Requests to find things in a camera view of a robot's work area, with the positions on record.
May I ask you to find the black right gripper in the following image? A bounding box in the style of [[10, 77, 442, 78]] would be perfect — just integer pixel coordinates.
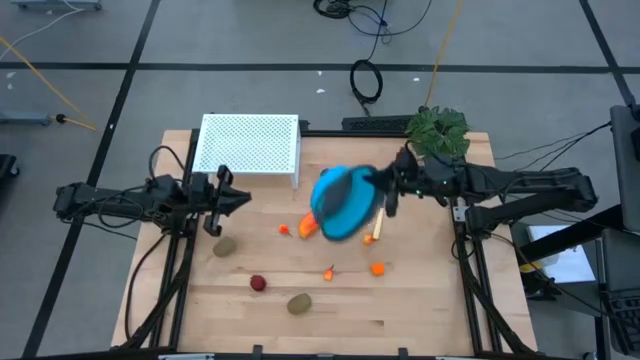
[[369, 148, 454, 218]]

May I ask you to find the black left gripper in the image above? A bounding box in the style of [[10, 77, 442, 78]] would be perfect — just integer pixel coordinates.
[[191, 166, 253, 238]]

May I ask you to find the blue bowl with grey rim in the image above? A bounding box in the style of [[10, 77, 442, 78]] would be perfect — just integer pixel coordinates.
[[309, 164, 384, 242]]

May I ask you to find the brown kiwi fruit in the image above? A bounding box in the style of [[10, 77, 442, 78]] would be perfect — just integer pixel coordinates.
[[212, 235, 239, 259], [286, 292, 313, 316]]

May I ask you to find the red-orange toy mango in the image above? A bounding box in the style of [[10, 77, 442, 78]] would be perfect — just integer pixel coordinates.
[[298, 210, 321, 240]]

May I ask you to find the black perforated box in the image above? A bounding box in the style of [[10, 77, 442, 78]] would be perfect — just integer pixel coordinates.
[[341, 114, 416, 134]]

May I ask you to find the white perforated metal shelf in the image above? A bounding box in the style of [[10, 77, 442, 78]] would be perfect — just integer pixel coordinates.
[[192, 113, 303, 190]]

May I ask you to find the green potted plant white pot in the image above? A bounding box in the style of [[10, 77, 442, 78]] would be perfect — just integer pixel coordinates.
[[404, 105, 472, 161]]

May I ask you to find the white paper sheet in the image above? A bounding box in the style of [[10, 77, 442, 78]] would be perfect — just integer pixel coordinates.
[[527, 224, 599, 285]]

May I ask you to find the grey stand base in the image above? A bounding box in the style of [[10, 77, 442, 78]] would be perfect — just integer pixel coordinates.
[[0, 110, 54, 127], [10, 0, 104, 12]]

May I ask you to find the black floor object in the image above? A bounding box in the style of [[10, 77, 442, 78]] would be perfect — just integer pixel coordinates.
[[0, 153, 21, 182]]

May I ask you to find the grey monitor back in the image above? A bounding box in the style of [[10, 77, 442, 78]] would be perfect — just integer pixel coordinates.
[[608, 102, 640, 234]]

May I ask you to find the black computer keyboard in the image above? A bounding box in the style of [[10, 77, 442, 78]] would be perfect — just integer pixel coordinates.
[[602, 287, 640, 357]]

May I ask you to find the black aluminium table frame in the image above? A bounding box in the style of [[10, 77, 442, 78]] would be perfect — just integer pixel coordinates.
[[119, 127, 539, 360]]

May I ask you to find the black coiled floor cable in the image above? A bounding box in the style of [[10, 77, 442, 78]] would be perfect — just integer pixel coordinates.
[[348, 58, 385, 117]]

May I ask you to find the long yellow cable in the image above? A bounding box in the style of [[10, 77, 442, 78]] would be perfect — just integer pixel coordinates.
[[424, 0, 465, 109]]

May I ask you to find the yellow cable with black end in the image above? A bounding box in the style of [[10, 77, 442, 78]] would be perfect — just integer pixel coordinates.
[[0, 35, 97, 132]]

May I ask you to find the black tangled floor cable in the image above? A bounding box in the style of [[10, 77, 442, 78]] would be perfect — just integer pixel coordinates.
[[313, 0, 434, 46]]

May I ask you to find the white floor cable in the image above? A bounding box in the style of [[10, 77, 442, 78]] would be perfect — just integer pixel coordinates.
[[0, 7, 84, 49]]

